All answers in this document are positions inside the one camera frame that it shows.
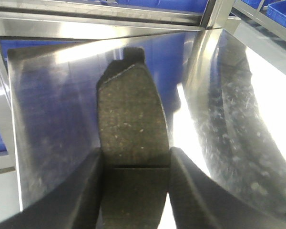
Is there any stainless steel rack frame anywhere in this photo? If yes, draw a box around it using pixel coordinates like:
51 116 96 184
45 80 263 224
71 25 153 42
0 0 240 169

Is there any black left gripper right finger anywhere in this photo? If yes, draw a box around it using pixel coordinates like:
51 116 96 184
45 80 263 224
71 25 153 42
168 147 286 229

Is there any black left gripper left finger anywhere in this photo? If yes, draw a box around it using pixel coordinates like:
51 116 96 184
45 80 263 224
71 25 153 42
0 148 103 229

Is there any steel cart with casters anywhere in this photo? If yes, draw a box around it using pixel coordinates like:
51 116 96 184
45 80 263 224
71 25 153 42
233 0 286 42

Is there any brake pad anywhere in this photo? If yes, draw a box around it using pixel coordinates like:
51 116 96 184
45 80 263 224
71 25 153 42
97 47 171 229

